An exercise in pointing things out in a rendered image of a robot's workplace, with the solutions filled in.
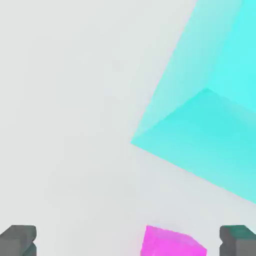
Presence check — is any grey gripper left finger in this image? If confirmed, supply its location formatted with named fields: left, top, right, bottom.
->
left=0, top=224, right=38, bottom=256

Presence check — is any small magenta cube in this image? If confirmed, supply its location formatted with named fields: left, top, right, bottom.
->
left=139, top=224, right=208, bottom=256

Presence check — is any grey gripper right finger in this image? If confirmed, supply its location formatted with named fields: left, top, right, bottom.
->
left=219, top=224, right=256, bottom=256

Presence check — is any large cyan box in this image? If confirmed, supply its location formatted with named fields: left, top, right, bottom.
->
left=130, top=0, right=256, bottom=205

